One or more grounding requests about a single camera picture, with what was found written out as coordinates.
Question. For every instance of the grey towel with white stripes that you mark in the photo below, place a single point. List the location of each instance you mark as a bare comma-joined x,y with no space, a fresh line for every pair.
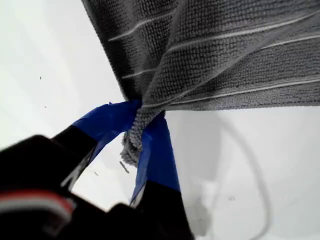
212,62

